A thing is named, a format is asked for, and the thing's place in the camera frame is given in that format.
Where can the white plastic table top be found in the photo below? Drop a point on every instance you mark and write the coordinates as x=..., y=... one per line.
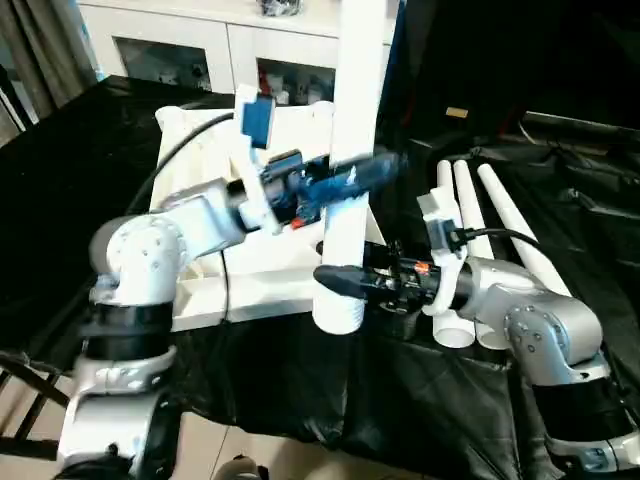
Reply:
x=250, y=295

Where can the white plastic table leg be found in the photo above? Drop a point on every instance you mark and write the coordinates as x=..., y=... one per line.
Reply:
x=519, y=225
x=444, y=175
x=357, y=75
x=473, y=215

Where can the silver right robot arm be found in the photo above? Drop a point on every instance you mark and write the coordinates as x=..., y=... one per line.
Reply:
x=550, y=320

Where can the red bottle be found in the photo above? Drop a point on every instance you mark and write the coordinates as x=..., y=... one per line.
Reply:
x=262, y=85

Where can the small tan label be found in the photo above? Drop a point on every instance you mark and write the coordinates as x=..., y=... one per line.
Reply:
x=457, y=112

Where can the dark objects on cabinet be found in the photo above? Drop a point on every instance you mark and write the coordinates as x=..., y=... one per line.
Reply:
x=280, y=6

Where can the white glass-door cabinet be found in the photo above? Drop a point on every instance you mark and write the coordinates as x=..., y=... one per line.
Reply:
x=200, y=30

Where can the grey robot left foot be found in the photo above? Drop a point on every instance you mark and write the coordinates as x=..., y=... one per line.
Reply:
x=242, y=467

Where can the long black bar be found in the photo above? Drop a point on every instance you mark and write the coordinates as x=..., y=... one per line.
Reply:
x=580, y=124

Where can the grey curtain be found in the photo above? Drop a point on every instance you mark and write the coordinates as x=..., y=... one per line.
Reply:
x=40, y=60

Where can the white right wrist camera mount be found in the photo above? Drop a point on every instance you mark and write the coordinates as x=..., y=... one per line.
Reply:
x=445, y=220

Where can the dark folding stand frame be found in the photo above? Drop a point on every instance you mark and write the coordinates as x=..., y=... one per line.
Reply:
x=30, y=400

